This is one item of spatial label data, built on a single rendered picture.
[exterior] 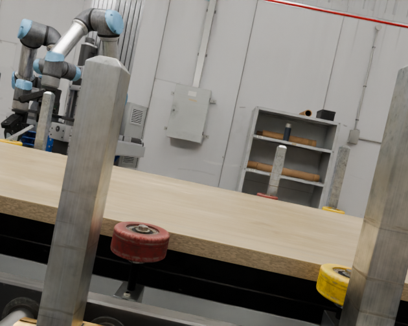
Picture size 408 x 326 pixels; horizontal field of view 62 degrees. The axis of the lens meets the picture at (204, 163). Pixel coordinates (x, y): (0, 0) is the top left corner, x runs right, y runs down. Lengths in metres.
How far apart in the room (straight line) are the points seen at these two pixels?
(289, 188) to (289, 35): 1.78
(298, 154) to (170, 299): 3.64
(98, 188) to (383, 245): 0.27
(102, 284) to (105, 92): 0.36
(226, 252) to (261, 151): 3.55
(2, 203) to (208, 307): 0.37
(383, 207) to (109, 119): 0.27
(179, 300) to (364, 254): 0.32
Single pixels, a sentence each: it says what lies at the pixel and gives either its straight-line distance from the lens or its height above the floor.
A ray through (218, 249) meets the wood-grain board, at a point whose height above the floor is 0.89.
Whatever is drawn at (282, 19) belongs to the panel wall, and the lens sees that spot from 4.37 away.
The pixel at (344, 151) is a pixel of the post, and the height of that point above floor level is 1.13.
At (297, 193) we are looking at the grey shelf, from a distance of 4.17.
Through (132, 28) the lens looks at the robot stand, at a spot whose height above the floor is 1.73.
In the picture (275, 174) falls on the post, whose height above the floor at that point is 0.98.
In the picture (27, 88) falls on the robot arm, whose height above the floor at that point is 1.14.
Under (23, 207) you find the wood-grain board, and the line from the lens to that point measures 0.61.
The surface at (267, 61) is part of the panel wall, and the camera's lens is 4.21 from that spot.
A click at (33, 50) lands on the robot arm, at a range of 2.35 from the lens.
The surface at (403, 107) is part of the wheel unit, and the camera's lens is 0.37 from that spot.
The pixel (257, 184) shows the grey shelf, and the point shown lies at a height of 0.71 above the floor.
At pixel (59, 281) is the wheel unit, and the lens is 0.38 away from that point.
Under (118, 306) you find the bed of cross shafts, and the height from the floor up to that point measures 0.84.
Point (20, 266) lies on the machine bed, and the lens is 0.66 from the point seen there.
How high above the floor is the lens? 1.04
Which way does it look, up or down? 3 degrees down
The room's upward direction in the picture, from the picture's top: 12 degrees clockwise
